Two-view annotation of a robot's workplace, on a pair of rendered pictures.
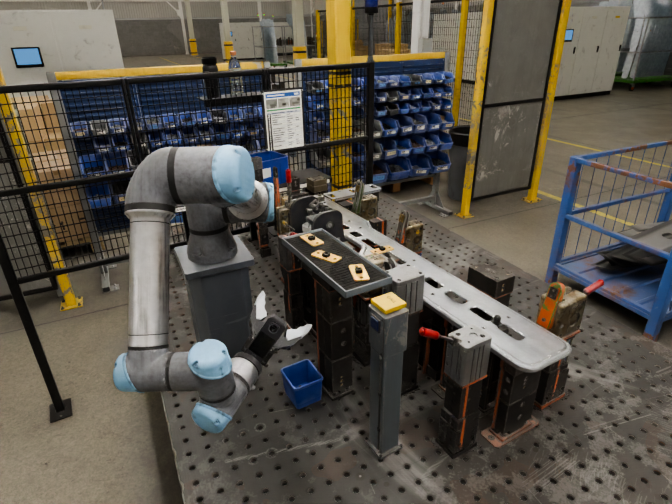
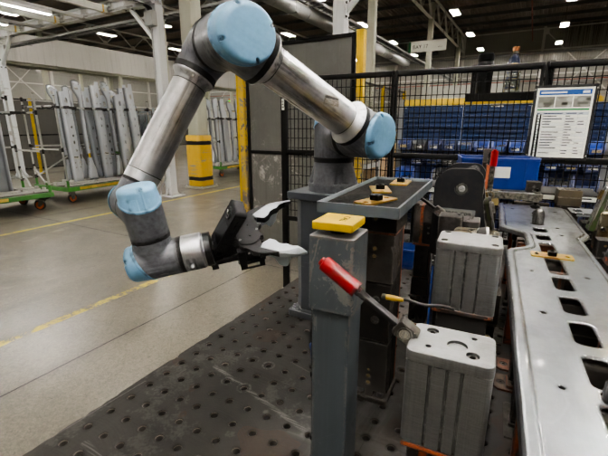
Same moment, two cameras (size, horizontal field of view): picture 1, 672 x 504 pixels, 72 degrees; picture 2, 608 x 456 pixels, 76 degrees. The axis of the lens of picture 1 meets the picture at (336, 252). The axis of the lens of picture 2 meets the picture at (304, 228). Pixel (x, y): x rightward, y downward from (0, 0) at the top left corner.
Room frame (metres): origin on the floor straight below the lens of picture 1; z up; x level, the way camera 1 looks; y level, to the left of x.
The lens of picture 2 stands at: (0.56, -0.53, 1.29)
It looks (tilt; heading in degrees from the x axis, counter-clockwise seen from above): 15 degrees down; 55
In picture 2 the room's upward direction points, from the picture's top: straight up
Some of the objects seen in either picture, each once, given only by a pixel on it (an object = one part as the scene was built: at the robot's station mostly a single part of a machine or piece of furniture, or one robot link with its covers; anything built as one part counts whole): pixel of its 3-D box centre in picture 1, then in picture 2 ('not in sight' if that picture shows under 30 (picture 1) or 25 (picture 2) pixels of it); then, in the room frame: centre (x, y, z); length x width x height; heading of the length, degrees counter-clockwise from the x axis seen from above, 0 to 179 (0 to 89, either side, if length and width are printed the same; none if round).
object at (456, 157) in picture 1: (469, 163); not in sight; (4.88, -1.46, 0.36); 0.50 x 0.50 x 0.73
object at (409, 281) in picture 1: (400, 333); (457, 348); (1.13, -0.18, 0.90); 0.13 x 0.10 x 0.41; 120
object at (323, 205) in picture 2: (332, 258); (384, 193); (1.13, 0.01, 1.16); 0.37 x 0.14 x 0.02; 30
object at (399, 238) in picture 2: (334, 328); (378, 299); (1.13, 0.01, 0.92); 0.10 x 0.08 x 0.45; 30
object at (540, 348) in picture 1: (387, 253); (555, 261); (1.48, -0.18, 1.00); 1.38 x 0.22 x 0.02; 30
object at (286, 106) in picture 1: (283, 120); (560, 123); (2.43, 0.25, 1.30); 0.23 x 0.02 x 0.31; 120
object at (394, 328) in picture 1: (385, 381); (336, 365); (0.90, -0.12, 0.92); 0.08 x 0.08 x 0.44; 30
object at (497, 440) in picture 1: (518, 389); not in sight; (0.95, -0.48, 0.84); 0.18 x 0.06 x 0.29; 120
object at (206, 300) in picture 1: (221, 307); (331, 251); (1.30, 0.38, 0.90); 0.21 x 0.21 x 0.40; 25
